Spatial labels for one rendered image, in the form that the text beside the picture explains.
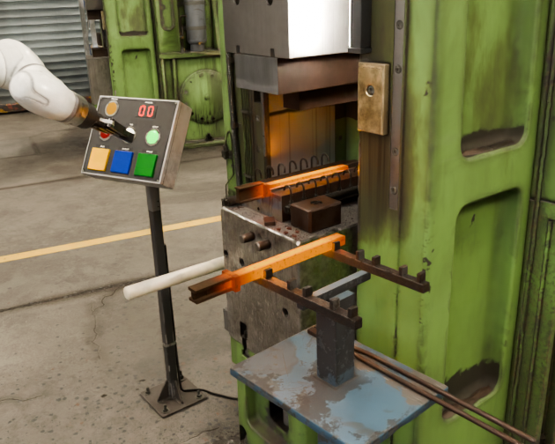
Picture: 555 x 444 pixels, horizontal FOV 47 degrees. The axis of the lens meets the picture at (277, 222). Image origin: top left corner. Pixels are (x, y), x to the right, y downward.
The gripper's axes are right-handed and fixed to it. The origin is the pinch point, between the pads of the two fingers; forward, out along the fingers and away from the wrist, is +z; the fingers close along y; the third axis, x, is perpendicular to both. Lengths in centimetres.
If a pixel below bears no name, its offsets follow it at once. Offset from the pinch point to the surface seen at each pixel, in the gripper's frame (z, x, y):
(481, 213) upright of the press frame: 31, -4, 103
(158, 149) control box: 13.2, -0.3, 3.2
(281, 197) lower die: 8, -11, 53
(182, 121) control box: 17.5, 11.0, 6.9
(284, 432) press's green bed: 48, -80, 52
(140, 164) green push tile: 12.5, -6.0, -1.8
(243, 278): -31, -36, 68
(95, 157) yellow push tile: 12.5, -5.5, -21.2
